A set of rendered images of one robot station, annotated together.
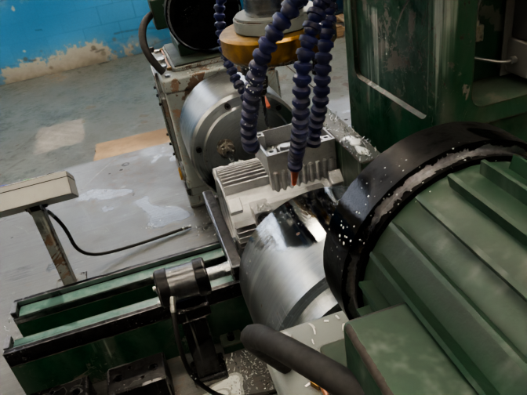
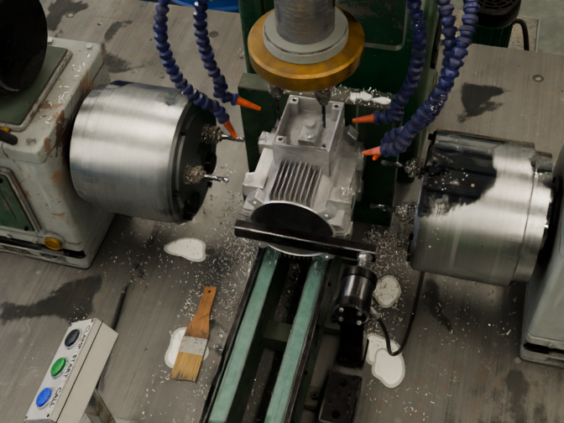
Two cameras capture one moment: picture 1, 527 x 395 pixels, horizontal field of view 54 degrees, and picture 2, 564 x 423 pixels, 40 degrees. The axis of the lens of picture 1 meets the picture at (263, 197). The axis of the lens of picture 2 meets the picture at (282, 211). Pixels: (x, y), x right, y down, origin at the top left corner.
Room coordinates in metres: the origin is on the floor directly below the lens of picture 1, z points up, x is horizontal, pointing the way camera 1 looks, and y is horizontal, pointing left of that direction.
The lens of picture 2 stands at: (0.41, 0.77, 2.11)
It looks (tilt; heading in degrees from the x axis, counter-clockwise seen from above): 53 degrees down; 300
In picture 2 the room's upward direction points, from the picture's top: 5 degrees counter-clockwise
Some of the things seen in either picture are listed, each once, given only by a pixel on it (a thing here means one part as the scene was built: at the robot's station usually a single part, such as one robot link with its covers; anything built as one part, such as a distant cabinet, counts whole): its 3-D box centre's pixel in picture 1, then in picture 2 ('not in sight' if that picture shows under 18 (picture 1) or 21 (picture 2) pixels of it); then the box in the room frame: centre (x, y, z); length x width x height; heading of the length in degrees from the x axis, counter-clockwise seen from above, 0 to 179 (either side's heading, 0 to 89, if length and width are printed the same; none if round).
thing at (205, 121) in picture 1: (233, 125); (124, 147); (1.16, 0.04, 1.04); 0.37 x 0.25 x 0.25; 11
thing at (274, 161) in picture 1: (293, 154); (309, 136); (0.82, -0.07, 1.11); 0.12 x 0.11 x 0.07; 101
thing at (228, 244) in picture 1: (221, 230); (305, 241); (0.76, 0.08, 1.01); 0.26 x 0.04 x 0.03; 11
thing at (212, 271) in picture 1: (208, 273); (360, 274); (0.65, 0.11, 1.01); 0.08 x 0.02 x 0.02; 101
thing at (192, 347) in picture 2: not in sight; (197, 331); (0.93, 0.23, 0.80); 0.21 x 0.05 x 0.01; 104
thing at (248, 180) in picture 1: (279, 204); (305, 187); (0.81, -0.03, 1.02); 0.20 x 0.19 x 0.19; 101
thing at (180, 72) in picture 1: (217, 111); (19, 146); (1.40, 0.08, 0.99); 0.35 x 0.31 x 0.37; 11
